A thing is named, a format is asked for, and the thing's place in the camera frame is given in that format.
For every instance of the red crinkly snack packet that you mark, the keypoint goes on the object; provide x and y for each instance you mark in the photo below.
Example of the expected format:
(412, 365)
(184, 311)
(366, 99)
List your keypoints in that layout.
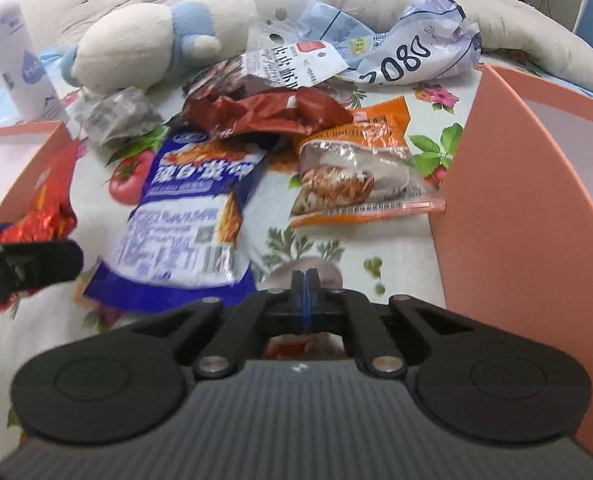
(46, 200)

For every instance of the grey foil packet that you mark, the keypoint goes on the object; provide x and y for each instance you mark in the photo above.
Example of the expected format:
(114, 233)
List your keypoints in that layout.
(116, 115)

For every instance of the orange snack packet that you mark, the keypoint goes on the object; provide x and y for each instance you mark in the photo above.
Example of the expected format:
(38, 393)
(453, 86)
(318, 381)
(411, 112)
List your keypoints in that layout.
(356, 170)

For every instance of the white and blue plush toy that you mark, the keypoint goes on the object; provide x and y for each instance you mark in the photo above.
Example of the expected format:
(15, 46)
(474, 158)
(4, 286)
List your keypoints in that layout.
(136, 40)

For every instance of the white label snack packet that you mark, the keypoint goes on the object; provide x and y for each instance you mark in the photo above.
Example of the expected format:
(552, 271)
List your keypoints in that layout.
(291, 65)

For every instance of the floral bedsheet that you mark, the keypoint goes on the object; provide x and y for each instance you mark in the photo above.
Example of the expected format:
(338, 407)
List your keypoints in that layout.
(286, 240)

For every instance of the dark red snack wrapper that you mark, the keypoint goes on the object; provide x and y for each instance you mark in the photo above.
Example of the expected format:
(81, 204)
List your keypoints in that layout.
(271, 112)

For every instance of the pink box lid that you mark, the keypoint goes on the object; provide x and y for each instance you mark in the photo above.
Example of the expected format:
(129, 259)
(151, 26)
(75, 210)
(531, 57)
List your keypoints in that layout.
(11, 165)

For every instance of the grey duvet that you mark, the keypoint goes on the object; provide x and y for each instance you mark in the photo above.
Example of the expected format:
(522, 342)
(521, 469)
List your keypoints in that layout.
(501, 25)

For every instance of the blue and white plastic bag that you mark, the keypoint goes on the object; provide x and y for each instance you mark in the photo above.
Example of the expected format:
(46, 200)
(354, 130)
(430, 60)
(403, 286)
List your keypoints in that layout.
(401, 45)

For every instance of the pink cardboard box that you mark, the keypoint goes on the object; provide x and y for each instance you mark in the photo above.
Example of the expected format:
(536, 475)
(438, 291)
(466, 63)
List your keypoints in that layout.
(521, 220)

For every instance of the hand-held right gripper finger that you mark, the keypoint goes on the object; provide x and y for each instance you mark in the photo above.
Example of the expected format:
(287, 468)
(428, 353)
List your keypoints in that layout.
(299, 305)
(310, 305)

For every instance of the blue and white snack packet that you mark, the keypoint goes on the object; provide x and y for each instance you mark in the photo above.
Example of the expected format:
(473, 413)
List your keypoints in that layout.
(186, 210)

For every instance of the white spray bottle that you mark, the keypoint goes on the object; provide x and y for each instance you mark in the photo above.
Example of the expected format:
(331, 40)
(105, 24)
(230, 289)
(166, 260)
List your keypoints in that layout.
(21, 60)

